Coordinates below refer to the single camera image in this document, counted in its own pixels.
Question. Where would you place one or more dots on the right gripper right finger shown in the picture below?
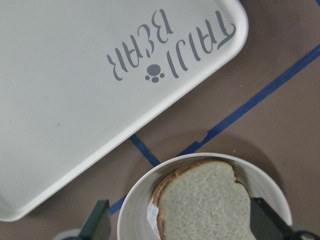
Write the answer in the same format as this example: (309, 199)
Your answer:
(265, 223)

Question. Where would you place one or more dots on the cream round plate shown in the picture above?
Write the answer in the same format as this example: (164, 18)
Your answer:
(132, 220)

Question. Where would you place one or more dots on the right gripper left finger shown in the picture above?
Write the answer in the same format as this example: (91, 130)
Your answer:
(98, 223)

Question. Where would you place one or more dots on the cream bear tray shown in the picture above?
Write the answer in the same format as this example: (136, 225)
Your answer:
(79, 77)

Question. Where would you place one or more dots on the bread slice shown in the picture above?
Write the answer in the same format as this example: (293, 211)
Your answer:
(201, 201)

